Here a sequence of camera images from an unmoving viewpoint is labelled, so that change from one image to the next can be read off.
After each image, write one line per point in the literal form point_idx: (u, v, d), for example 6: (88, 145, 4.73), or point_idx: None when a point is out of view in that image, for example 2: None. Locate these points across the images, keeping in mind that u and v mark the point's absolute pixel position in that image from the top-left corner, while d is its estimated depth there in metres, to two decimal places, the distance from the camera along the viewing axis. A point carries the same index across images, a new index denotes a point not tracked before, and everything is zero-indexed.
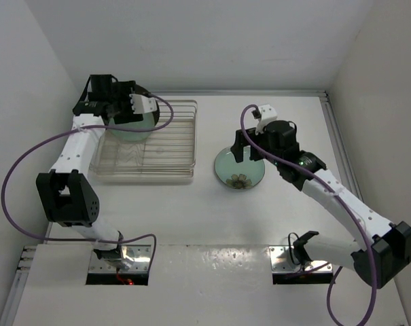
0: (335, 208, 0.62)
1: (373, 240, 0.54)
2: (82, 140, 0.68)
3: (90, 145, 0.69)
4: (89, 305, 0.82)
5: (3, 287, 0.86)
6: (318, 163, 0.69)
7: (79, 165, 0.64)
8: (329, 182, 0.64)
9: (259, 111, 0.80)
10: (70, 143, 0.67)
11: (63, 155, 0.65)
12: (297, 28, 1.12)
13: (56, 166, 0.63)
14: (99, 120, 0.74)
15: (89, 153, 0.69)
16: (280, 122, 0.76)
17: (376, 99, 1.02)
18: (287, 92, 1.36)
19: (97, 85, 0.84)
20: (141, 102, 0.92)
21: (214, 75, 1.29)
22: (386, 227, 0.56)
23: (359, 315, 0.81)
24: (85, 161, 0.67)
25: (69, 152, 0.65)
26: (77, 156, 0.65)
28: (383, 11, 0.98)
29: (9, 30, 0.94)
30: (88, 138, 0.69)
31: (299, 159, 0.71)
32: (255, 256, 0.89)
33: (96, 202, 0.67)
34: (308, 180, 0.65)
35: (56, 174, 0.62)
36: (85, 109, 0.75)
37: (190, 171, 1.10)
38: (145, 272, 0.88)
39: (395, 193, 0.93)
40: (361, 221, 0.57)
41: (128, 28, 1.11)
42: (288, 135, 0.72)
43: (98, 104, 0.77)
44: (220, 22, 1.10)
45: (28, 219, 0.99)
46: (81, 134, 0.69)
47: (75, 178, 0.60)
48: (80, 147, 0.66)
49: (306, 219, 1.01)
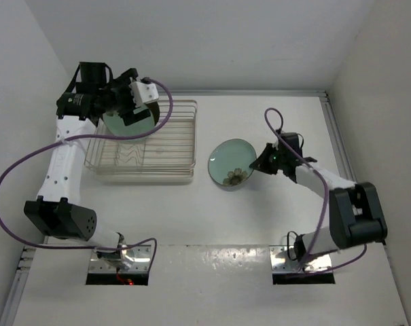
0: (314, 182, 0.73)
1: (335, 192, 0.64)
2: (68, 157, 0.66)
3: (77, 160, 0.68)
4: (89, 305, 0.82)
5: (4, 287, 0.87)
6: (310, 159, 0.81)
7: (68, 189, 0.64)
8: (313, 166, 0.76)
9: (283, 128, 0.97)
10: (56, 161, 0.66)
11: (49, 177, 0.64)
12: (297, 28, 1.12)
13: (44, 191, 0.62)
14: (86, 124, 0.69)
15: (77, 168, 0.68)
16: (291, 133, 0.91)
17: (376, 99, 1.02)
18: (287, 92, 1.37)
19: (87, 74, 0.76)
20: (140, 94, 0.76)
21: (214, 75, 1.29)
22: (350, 184, 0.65)
23: (359, 315, 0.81)
24: (74, 178, 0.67)
25: (56, 174, 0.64)
26: (64, 178, 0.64)
28: (384, 12, 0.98)
29: (9, 30, 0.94)
30: (75, 153, 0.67)
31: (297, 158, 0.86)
32: (255, 256, 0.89)
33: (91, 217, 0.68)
34: (299, 168, 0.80)
35: (44, 202, 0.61)
36: (68, 106, 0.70)
37: (190, 171, 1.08)
38: (145, 272, 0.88)
39: (395, 193, 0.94)
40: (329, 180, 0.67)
41: (127, 28, 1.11)
42: (291, 140, 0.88)
43: (83, 100, 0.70)
44: (221, 23, 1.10)
45: (28, 220, 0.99)
46: (65, 148, 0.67)
47: (65, 210, 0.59)
48: (66, 166, 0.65)
49: (306, 219, 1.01)
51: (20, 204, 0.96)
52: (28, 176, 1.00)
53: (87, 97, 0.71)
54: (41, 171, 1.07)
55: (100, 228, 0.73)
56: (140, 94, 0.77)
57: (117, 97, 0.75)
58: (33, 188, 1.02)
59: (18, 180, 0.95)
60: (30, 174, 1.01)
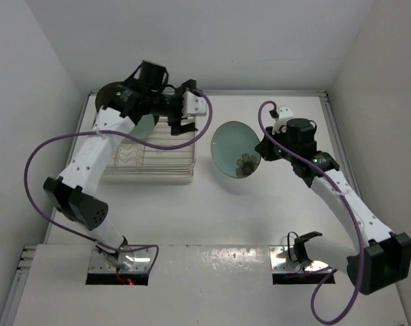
0: (339, 208, 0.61)
1: (369, 244, 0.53)
2: (98, 147, 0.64)
3: (106, 153, 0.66)
4: (89, 305, 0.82)
5: (4, 287, 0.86)
6: (331, 163, 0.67)
7: (87, 178, 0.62)
8: (339, 183, 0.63)
9: (276, 111, 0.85)
10: (85, 148, 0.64)
11: (75, 161, 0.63)
12: (297, 28, 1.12)
13: (64, 174, 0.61)
14: (124, 121, 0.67)
15: (102, 161, 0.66)
16: (301, 119, 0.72)
17: (376, 99, 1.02)
18: (287, 92, 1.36)
19: (146, 75, 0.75)
20: (186, 102, 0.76)
21: (214, 75, 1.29)
22: (386, 236, 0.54)
23: (359, 315, 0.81)
24: (96, 169, 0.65)
25: (81, 161, 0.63)
26: (87, 168, 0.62)
28: (384, 12, 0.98)
29: (9, 30, 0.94)
30: (105, 146, 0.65)
31: (313, 155, 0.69)
32: (254, 257, 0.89)
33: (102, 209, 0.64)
34: (317, 178, 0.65)
35: (62, 183, 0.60)
36: (115, 99, 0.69)
37: (190, 171, 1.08)
38: (145, 272, 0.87)
39: (395, 193, 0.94)
40: (361, 225, 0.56)
41: (127, 28, 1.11)
42: (306, 132, 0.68)
43: (131, 98, 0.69)
44: (221, 22, 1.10)
45: (28, 220, 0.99)
46: (98, 138, 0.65)
47: (75, 199, 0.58)
48: (93, 156, 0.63)
49: (306, 220, 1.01)
51: (20, 204, 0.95)
52: (28, 176, 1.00)
53: (134, 95, 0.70)
54: (41, 171, 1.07)
55: (98, 228, 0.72)
56: (187, 104, 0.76)
57: (165, 102, 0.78)
58: (33, 188, 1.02)
59: (18, 181, 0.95)
60: (30, 174, 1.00)
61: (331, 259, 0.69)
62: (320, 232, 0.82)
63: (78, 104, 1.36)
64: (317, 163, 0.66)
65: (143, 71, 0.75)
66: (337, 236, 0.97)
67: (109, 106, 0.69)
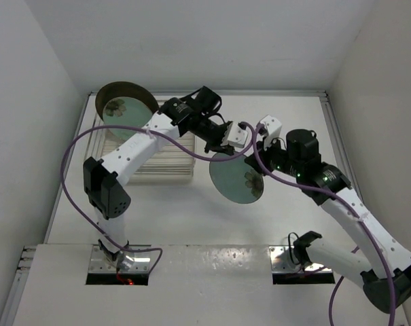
0: (356, 233, 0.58)
1: (394, 274, 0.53)
2: (143, 144, 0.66)
3: (147, 151, 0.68)
4: (90, 305, 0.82)
5: (4, 287, 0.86)
6: (342, 179, 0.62)
7: (125, 168, 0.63)
8: (354, 204, 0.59)
9: (264, 125, 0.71)
10: (131, 141, 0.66)
11: (118, 151, 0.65)
12: (297, 28, 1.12)
13: (106, 159, 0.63)
14: (172, 130, 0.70)
15: (141, 159, 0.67)
16: (301, 130, 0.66)
17: (376, 99, 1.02)
18: (287, 92, 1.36)
19: (203, 96, 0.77)
20: (229, 133, 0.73)
21: (214, 75, 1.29)
22: (408, 262, 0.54)
23: (359, 314, 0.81)
24: (135, 164, 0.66)
25: (125, 151, 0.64)
26: (127, 159, 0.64)
28: (384, 13, 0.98)
29: (9, 29, 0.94)
30: (149, 145, 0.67)
31: (320, 171, 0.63)
32: (254, 256, 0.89)
33: (126, 203, 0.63)
34: (330, 201, 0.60)
35: (100, 165, 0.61)
36: (169, 110, 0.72)
37: (189, 171, 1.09)
38: (145, 272, 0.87)
39: (395, 193, 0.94)
40: (384, 252, 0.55)
41: (127, 28, 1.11)
42: (310, 146, 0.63)
43: (184, 111, 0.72)
44: (221, 22, 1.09)
45: (27, 220, 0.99)
46: (145, 137, 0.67)
47: (108, 183, 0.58)
48: (135, 149, 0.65)
49: (306, 220, 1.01)
51: (20, 203, 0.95)
52: (28, 176, 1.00)
53: (188, 109, 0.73)
54: (41, 171, 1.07)
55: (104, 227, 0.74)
56: (229, 132, 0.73)
57: (211, 127, 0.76)
58: (33, 189, 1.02)
59: (18, 180, 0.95)
60: (30, 174, 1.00)
61: (333, 263, 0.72)
62: (320, 234, 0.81)
63: (77, 104, 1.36)
64: (327, 182, 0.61)
65: (201, 93, 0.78)
66: (337, 236, 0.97)
67: (163, 113, 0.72)
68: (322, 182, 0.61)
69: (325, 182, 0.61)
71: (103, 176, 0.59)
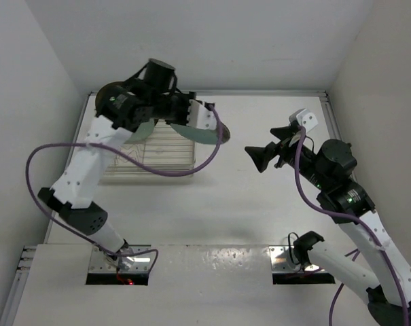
0: (375, 260, 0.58)
1: (409, 305, 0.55)
2: (88, 162, 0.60)
3: (98, 166, 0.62)
4: (90, 305, 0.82)
5: (4, 287, 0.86)
6: (365, 202, 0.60)
7: (78, 193, 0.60)
8: (376, 231, 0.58)
9: (300, 122, 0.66)
10: (77, 161, 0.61)
11: (66, 174, 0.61)
12: (297, 28, 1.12)
13: (56, 187, 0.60)
14: (117, 133, 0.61)
15: (96, 174, 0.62)
16: (340, 147, 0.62)
17: (376, 100, 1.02)
18: (287, 92, 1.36)
19: (150, 76, 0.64)
20: (198, 115, 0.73)
21: (213, 74, 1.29)
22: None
23: (359, 315, 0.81)
24: (90, 181, 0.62)
25: (72, 174, 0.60)
26: (77, 183, 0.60)
28: (384, 13, 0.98)
29: (9, 29, 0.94)
30: (94, 161, 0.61)
31: (346, 190, 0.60)
32: (254, 256, 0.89)
33: (100, 216, 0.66)
34: (353, 225, 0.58)
35: (52, 196, 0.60)
36: (107, 106, 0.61)
37: (189, 170, 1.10)
38: (145, 272, 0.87)
39: (394, 195, 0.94)
40: (401, 282, 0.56)
41: (127, 28, 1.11)
42: (347, 168, 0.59)
43: (123, 104, 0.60)
44: (221, 21, 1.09)
45: (27, 220, 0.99)
46: (87, 153, 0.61)
47: (66, 214, 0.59)
48: (83, 171, 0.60)
49: (306, 220, 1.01)
51: (20, 204, 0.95)
52: (28, 176, 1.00)
53: (130, 100, 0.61)
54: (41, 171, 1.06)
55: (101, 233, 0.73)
56: (198, 117, 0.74)
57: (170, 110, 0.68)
58: (33, 189, 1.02)
59: (17, 180, 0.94)
60: (30, 174, 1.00)
61: (335, 267, 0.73)
62: (320, 236, 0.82)
63: (77, 104, 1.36)
64: (352, 204, 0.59)
65: (148, 70, 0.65)
66: (337, 237, 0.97)
67: (102, 113, 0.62)
68: (346, 203, 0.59)
69: (348, 203, 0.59)
71: (59, 208, 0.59)
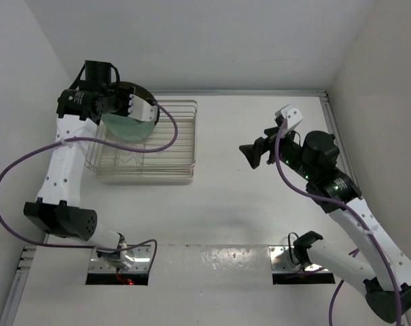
0: (365, 245, 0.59)
1: (401, 288, 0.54)
2: (68, 158, 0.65)
3: (78, 159, 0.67)
4: (89, 305, 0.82)
5: (4, 287, 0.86)
6: (352, 189, 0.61)
7: (68, 190, 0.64)
8: (363, 216, 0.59)
9: (284, 116, 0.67)
10: (56, 162, 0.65)
11: (49, 178, 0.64)
12: (297, 28, 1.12)
13: (43, 193, 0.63)
14: (87, 124, 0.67)
15: (77, 168, 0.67)
16: (323, 136, 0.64)
17: (376, 99, 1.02)
18: (287, 92, 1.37)
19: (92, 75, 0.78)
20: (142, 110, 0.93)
21: (214, 75, 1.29)
22: None
23: (359, 315, 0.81)
24: (74, 178, 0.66)
25: (55, 175, 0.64)
26: (64, 180, 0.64)
28: (384, 12, 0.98)
29: (9, 30, 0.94)
30: (75, 155, 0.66)
31: (332, 179, 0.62)
32: (254, 256, 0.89)
33: (90, 216, 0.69)
34: (340, 210, 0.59)
35: (42, 204, 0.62)
36: (68, 106, 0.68)
37: (190, 171, 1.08)
38: (145, 272, 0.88)
39: (394, 193, 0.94)
40: (392, 265, 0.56)
41: (126, 29, 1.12)
42: (331, 155, 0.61)
43: (85, 98, 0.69)
44: (221, 22, 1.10)
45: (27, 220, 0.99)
46: (64, 150, 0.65)
47: (63, 213, 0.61)
48: (66, 168, 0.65)
49: (306, 220, 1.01)
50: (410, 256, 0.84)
51: (20, 203, 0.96)
52: (28, 176, 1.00)
53: (87, 94, 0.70)
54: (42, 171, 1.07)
55: (98, 234, 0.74)
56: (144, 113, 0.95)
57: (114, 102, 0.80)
58: (33, 189, 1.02)
59: (17, 180, 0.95)
60: (30, 174, 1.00)
61: (335, 267, 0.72)
62: (320, 236, 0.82)
63: None
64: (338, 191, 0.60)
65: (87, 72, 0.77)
66: (337, 236, 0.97)
67: (64, 113, 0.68)
68: (333, 191, 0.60)
69: (335, 190, 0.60)
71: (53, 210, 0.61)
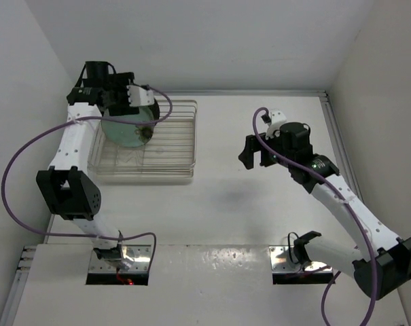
0: (344, 217, 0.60)
1: (378, 253, 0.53)
2: (79, 134, 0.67)
3: (87, 138, 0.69)
4: (88, 305, 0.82)
5: (3, 287, 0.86)
6: (331, 167, 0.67)
7: (79, 159, 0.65)
8: (340, 189, 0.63)
9: (269, 115, 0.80)
10: (66, 138, 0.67)
11: (61, 151, 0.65)
12: (297, 27, 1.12)
13: (56, 162, 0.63)
14: (94, 109, 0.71)
15: (86, 147, 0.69)
16: (294, 123, 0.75)
17: (376, 98, 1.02)
18: (287, 92, 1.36)
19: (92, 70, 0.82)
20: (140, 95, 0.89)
21: (213, 74, 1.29)
22: (393, 242, 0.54)
23: (359, 315, 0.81)
24: (83, 153, 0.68)
25: (67, 147, 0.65)
26: (75, 151, 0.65)
28: (384, 12, 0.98)
29: (9, 29, 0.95)
30: (84, 131, 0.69)
31: (312, 161, 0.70)
32: (255, 257, 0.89)
33: (97, 195, 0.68)
34: (318, 185, 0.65)
35: (55, 170, 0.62)
36: (78, 97, 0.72)
37: (190, 171, 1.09)
38: (145, 272, 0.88)
39: (394, 193, 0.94)
40: (368, 232, 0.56)
41: (127, 28, 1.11)
42: (301, 137, 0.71)
43: (93, 90, 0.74)
44: (221, 20, 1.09)
45: (27, 220, 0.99)
46: (75, 127, 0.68)
47: (75, 175, 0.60)
48: (77, 141, 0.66)
49: (306, 220, 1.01)
50: None
51: (20, 203, 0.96)
52: (28, 175, 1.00)
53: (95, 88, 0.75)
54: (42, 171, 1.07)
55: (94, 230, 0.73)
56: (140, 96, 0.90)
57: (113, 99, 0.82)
58: (32, 188, 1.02)
59: (17, 179, 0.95)
60: (30, 174, 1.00)
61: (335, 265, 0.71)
62: (318, 233, 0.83)
63: None
64: (316, 168, 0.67)
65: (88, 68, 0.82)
66: (337, 236, 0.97)
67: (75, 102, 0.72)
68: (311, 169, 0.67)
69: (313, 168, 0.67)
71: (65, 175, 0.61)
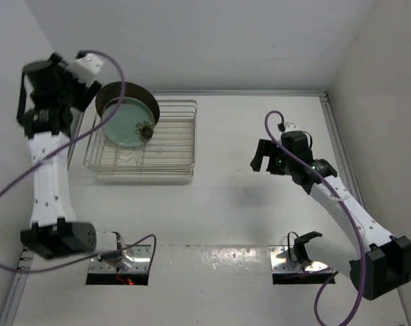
0: (340, 215, 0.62)
1: (369, 248, 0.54)
2: (54, 176, 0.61)
3: (62, 172, 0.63)
4: (88, 305, 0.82)
5: (3, 287, 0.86)
6: (329, 170, 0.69)
7: (63, 206, 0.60)
8: (337, 189, 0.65)
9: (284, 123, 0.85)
10: (40, 183, 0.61)
11: (39, 202, 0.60)
12: (297, 28, 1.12)
13: (38, 217, 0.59)
14: (60, 138, 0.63)
15: (64, 183, 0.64)
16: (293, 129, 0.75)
17: (376, 98, 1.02)
18: (287, 92, 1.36)
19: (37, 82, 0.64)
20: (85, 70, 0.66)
21: (213, 74, 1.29)
22: (386, 240, 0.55)
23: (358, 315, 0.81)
24: (64, 193, 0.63)
25: (44, 196, 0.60)
26: (55, 197, 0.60)
28: (384, 12, 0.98)
29: (9, 29, 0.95)
30: (57, 168, 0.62)
31: (310, 164, 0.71)
32: (254, 257, 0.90)
33: (87, 228, 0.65)
34: (316, 184, 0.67)
35: (40, 228, 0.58)
36: (35, 127, 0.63)
37: (190, 171, 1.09)
38: (145, 272, 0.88)
39: (394, 193, 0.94)
40: (361, 229, 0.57)
41: (126, 28, 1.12)
42: (300, 141, 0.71)
43: (50, 115, 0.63)
44: (220, 21, 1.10)
45: (27, 220, 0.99)
46: (44, 168, 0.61)
47: (66, 227, 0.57)
48: (54, 185, 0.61)
49: (306, 221, 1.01)
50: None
51: (20, 203, 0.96)
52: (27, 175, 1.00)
53: (51, 112, 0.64)
54: None
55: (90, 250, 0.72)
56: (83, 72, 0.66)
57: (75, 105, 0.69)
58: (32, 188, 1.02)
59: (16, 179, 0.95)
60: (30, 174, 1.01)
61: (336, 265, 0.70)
62: (318, 233, 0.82)
63: None
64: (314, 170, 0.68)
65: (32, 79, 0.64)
66: (337, 236, 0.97)
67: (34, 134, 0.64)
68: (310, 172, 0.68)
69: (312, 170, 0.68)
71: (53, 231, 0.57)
